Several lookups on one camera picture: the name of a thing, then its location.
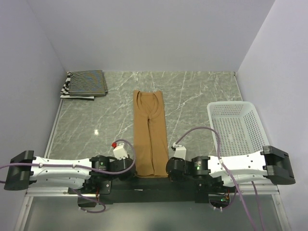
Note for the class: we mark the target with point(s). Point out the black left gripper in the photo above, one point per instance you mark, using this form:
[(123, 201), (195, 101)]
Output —
[(128, 176)]

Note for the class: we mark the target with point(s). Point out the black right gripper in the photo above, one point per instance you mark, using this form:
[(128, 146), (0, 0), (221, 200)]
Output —
[(174, 177)]

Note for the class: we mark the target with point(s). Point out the tan brown tank top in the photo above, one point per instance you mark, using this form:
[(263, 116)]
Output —
[(150, 134)]

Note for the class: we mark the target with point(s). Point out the thin striped tank top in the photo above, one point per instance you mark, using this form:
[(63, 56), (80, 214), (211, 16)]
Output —
[(87, 83)]

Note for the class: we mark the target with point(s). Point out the wide striped tank top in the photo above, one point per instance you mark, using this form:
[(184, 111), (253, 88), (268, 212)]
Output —
[(65, 93)]

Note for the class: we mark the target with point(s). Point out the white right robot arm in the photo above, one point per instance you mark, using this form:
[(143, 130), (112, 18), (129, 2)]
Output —
[(269, 163)]

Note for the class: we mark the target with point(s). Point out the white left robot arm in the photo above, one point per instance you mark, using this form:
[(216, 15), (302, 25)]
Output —
[(87, 175)]

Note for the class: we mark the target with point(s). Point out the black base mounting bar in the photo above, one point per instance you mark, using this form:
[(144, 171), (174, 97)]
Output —
[(140, 190)]

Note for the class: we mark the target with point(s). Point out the white plastic laundry basket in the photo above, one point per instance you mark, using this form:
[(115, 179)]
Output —
[(238, 126)]

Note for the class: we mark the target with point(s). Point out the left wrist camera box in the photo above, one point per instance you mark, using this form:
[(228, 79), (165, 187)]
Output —
[(119, 150)]

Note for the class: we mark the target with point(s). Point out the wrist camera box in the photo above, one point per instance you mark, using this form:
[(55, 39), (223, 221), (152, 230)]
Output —
[(119, 150), (179, 151)]

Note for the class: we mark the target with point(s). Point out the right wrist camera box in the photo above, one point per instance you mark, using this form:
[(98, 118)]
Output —
[(179, 151)]

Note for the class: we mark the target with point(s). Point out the aluminium frame rail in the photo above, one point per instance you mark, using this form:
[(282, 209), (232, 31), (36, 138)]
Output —
[(245, 188)]

